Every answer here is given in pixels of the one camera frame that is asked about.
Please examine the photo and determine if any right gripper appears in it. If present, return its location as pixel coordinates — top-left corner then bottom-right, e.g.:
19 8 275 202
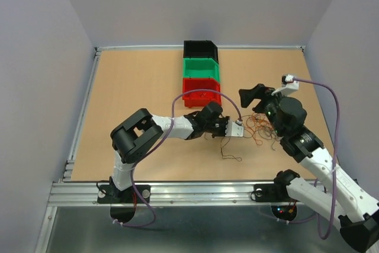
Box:
240 82 292 137

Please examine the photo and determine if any wire bundle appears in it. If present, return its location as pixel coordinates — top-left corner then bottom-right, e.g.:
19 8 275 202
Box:
239 112 285 150

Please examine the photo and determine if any red plastic bin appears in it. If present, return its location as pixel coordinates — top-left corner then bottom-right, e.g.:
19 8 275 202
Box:
182 78 221 108

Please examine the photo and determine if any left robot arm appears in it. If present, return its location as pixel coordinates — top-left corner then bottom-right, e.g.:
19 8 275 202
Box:
97 102 238 204

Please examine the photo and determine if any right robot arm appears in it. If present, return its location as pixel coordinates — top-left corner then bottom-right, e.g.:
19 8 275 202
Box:
239 84 378 252

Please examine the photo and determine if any green plastic bin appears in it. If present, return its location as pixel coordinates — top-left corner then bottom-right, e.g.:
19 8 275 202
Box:
183 58 220 82

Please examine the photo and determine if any black plastic bin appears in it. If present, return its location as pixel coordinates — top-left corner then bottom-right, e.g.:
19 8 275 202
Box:
183 40 219 63

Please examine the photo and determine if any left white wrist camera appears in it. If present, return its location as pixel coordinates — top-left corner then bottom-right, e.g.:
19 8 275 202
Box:
225 119 245 137

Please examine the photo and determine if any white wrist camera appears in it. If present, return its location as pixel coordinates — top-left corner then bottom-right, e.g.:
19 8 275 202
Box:
271 74 299 97
225 119 245 137

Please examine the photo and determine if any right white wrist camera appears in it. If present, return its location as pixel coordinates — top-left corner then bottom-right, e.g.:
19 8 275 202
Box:
271 74 299 97

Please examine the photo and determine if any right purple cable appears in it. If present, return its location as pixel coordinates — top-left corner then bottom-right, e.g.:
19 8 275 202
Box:
277 77 341 241

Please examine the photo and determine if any purple cable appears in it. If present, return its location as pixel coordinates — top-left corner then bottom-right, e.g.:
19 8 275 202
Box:
114 91 244 228
277 77 341 241

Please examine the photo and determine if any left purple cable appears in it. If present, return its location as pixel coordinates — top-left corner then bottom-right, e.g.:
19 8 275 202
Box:
114 91 244 228

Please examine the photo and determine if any aluminium front rail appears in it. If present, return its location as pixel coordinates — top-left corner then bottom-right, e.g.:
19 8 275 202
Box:
50 179 361 207

